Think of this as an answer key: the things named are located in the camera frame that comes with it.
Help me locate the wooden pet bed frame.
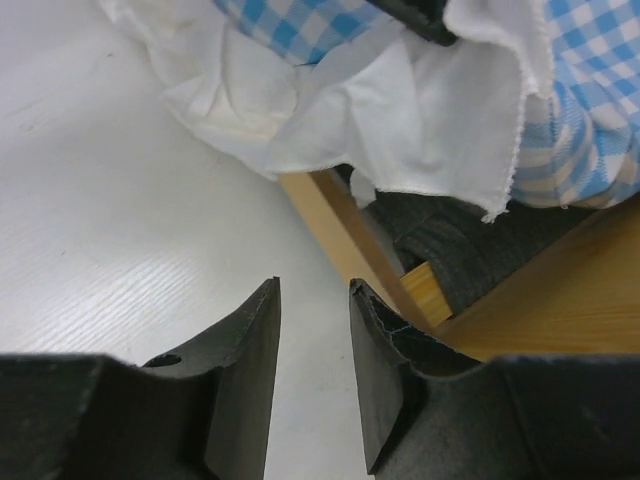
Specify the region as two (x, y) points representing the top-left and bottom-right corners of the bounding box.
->
(280, 170), (639, 359)

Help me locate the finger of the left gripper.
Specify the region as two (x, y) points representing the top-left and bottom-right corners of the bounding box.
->
(370, 0), (458, 47)

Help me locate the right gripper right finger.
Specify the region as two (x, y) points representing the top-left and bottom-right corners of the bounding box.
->
(349, 279), (639, 479)

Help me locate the blue checkered mattress cushion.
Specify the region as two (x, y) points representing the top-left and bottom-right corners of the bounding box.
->
(102, 1), (639, 219)

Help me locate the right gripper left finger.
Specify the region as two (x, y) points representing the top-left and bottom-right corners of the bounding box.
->
(1, 278), (281, 479)

